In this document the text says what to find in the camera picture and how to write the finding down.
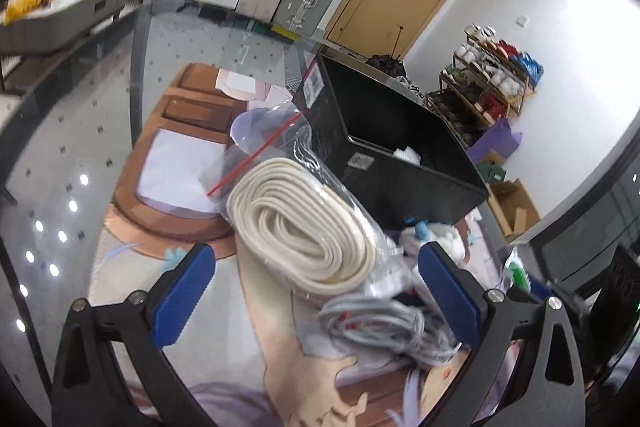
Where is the yellow bag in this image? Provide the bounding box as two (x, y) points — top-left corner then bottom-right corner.
(2, 0), (52, 26)

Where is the open cardboard box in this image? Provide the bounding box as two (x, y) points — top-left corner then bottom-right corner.
(488, 179), (540, 242)

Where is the purple bag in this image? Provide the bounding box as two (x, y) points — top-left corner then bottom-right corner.
(466, 118), (523, 164)

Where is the white plush toy blue spot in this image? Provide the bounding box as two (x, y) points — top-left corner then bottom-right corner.
(399, 221), (466, 267)

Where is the grey cable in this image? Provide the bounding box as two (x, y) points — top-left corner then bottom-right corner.
(316, 293), (459, 369)

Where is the green packaged item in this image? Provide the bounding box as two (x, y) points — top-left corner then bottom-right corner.
(504, 245), (532, 294)

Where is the bagged cream rope coil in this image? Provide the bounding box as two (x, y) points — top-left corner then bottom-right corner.
(207, 100), (402, 298)

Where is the pile of shoes on floor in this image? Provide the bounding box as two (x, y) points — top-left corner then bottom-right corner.
(367, 54), (406, 78)

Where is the wooden shoe rack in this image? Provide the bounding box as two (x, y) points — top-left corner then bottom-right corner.
(425, 25), (544, 148)

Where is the anime printed table mat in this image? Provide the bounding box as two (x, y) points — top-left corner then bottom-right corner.
(88, 62), (522, 427)

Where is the black cardboard storage box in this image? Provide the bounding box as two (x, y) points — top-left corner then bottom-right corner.
(294, 55), (488, 230)

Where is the grey coffee table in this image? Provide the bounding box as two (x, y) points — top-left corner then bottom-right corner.
(1, 0), (128, 94)

